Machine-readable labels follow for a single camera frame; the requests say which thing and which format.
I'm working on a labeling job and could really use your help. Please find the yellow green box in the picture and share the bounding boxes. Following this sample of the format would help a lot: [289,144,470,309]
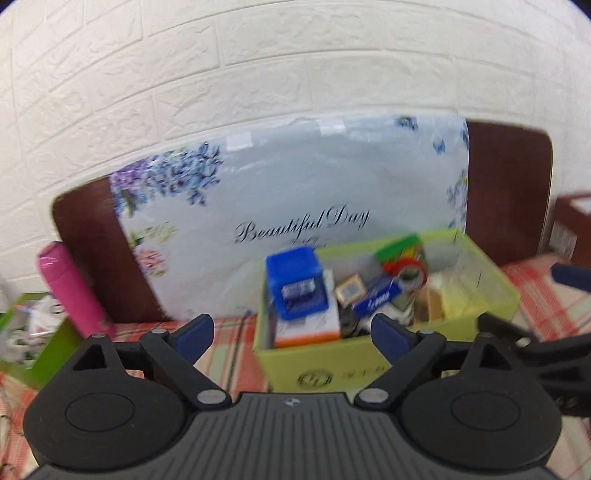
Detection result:
[429,270,490,319]

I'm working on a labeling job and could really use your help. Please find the green packet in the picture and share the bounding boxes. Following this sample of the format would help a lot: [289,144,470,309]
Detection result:
[374,234,426,266]

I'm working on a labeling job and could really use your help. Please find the plaid bedsheet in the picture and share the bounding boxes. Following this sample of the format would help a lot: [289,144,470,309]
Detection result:
[0,256,591,462]

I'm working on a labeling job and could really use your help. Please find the brown cardboard box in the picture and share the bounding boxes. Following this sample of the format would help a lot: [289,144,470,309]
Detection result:
[551,191,591,257]

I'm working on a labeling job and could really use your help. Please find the floral plastic bedding package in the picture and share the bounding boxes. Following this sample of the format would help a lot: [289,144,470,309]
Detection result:
[108,115,471,321]

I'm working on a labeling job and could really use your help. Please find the gold box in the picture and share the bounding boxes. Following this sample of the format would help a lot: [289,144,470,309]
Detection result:
[335,273,368,305]

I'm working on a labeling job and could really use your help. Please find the pink insulated bottle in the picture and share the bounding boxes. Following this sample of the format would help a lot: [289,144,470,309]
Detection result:
[37,241,117,340]

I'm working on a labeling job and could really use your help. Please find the blue plastic box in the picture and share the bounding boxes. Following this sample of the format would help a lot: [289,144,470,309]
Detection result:
[265,246,329,320]

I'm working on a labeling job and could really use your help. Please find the bright green cardboard box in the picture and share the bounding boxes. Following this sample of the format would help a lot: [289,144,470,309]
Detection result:
[0,293,86,391]

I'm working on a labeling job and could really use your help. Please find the brown wooden headboard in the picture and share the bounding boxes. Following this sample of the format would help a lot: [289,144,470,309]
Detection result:
[52,119,554,324]

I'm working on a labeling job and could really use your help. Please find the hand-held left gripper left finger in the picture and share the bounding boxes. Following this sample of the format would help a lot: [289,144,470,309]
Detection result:
[71,314,232,409]

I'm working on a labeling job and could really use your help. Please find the blue medicine box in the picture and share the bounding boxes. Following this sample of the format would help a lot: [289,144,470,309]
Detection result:
[353,275,407,319]

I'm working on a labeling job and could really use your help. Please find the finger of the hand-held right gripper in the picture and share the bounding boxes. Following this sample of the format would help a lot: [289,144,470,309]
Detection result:
[477,313,591,372]
[551,263,591,294]

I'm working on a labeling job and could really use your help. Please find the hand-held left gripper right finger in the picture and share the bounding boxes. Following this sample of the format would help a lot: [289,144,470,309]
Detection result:
[355,314,513,409]

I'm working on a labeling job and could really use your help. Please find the red tape roll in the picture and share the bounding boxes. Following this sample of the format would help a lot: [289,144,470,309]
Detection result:
[382,257,428,284]

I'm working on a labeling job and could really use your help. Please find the light green cardboard box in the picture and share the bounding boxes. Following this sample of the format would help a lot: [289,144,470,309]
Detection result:
[253,229,522,393]

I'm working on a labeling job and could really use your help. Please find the orange white medicine box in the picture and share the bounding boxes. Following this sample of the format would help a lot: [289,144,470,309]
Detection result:
[273,270,342,349]

